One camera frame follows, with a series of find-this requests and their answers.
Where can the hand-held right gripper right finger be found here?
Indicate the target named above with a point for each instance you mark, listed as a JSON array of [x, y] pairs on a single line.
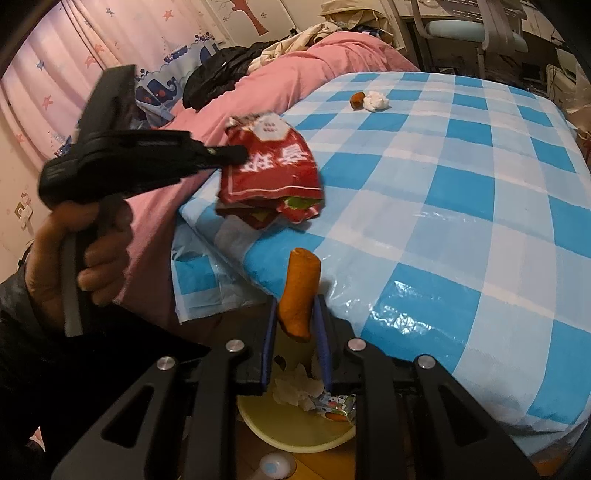
[[323, 350]]

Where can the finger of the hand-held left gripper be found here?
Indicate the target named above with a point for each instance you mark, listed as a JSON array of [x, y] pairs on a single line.
[[226, 156]]

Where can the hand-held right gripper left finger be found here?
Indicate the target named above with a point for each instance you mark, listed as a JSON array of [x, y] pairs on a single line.
[[268, 346]]

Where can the red snack wrapper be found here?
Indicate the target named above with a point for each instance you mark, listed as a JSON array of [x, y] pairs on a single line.
[[272, 180]]

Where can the long orange peel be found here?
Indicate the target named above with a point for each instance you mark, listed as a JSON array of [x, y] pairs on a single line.
[[300, 295]]

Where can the yellow plastic basin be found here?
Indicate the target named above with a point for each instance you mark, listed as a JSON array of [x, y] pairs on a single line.
[[295, 429]]

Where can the person's left forearm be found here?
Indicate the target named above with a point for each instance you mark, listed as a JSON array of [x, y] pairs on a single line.
[[27, 369]]

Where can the person's left hand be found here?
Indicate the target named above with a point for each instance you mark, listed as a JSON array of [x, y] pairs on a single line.
[[104, 272]]

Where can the white tissue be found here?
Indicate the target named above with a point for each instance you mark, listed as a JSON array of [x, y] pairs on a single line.
[[295, 387]]

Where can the black jacket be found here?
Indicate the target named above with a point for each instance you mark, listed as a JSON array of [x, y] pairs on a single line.
[[221, 74]]

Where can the pink bed blanket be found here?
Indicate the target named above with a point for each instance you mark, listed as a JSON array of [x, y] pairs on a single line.
[[286, 69]]

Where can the white round container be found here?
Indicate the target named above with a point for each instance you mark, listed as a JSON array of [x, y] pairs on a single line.
[[277, 465]]

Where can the pink curtain with whale print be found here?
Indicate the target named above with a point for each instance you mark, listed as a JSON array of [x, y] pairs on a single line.
[[115, 37]]

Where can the beige clothes pile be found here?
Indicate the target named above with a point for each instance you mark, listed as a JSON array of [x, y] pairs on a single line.
[[286, 44]]

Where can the short orange peel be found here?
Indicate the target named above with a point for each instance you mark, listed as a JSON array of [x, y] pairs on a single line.
[[357, 100]]

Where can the white wardrobe with tree sticker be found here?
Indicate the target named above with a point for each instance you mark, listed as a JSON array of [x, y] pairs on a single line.
[[258, 14]]

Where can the crumpled tissue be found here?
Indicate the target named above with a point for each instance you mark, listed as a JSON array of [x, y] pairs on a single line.
[[376, 100]]

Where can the blue checked tablecloth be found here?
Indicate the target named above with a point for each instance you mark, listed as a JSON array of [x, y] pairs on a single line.
[[438, 207]]

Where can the beige hat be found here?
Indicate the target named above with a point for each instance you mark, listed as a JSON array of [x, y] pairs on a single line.
[[351, 14]]

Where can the grey and blue desk chair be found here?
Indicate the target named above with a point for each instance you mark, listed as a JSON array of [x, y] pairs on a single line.
[[466, 32]]

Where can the wall socket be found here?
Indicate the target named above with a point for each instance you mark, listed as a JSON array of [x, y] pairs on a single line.
[[23, 213]]

